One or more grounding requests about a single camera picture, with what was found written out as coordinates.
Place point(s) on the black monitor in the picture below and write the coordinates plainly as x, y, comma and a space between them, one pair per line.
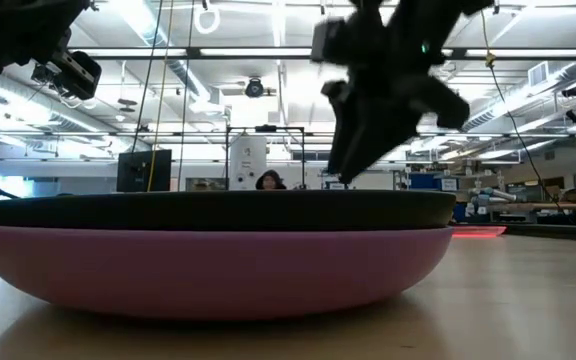
143, 170

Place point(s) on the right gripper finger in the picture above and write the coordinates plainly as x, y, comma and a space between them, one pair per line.
343, 125
368, 145

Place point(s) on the black stand frame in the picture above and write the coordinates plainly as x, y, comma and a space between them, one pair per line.
266, 128

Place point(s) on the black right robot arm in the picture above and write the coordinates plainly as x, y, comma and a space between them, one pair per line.
475, 5

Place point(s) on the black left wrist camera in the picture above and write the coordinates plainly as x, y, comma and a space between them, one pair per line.
75, 72

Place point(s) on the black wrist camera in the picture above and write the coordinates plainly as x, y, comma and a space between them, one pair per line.
75, 72
330, 40

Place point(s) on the mauve pink plastic plate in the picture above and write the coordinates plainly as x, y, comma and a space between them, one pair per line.
208, 270

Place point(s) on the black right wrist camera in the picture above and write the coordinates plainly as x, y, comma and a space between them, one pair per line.
330, 40

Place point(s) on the person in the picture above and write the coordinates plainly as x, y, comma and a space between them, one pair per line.
270, 180

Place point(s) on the black table frame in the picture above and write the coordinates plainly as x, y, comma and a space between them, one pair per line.
558, 231

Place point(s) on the translucent pink plastic plate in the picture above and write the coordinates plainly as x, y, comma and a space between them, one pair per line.
483, 231

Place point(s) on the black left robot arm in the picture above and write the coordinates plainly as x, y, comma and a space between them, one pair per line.
13, 30

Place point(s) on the round black ceiling device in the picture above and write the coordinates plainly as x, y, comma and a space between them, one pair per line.
254, 88

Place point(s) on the white cylindrical tank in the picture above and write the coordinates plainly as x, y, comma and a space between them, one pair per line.
248, 160

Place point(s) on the blue bin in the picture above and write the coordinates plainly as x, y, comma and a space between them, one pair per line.
425, 181

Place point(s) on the black overhead gantry bar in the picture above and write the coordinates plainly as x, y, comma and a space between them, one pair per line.
193, 52

